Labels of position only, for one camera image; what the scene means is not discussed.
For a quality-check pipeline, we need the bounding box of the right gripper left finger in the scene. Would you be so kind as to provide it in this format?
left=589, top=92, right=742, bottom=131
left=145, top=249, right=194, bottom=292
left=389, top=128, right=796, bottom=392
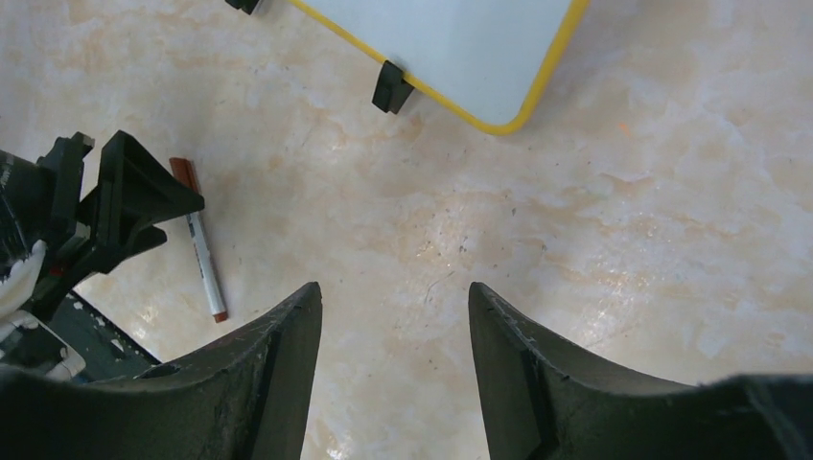
left=1, top=282, right=322, bottom=459

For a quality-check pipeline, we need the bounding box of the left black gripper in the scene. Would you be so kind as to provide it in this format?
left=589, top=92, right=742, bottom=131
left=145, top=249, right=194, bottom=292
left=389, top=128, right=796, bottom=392
left=1, top=130, right=204, bottom=318

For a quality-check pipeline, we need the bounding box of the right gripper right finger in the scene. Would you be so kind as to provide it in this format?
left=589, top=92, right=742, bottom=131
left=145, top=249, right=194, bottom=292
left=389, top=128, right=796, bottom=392
left=469, top=282, right=812, bottom=459

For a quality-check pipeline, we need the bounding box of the white marker pen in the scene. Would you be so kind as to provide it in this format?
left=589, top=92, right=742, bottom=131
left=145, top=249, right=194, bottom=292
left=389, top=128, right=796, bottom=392
left=170, top=157, right=228, bottom=323

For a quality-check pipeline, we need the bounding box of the yellow framed whiteboard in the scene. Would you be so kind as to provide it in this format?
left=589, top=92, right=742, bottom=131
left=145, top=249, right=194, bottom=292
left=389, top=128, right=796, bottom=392
left=295, top=0, right=589, bottom=135

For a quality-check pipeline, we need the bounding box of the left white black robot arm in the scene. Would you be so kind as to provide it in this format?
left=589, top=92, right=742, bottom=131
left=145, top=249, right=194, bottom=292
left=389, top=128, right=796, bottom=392
left=1, top=131, right=204, bottom=383

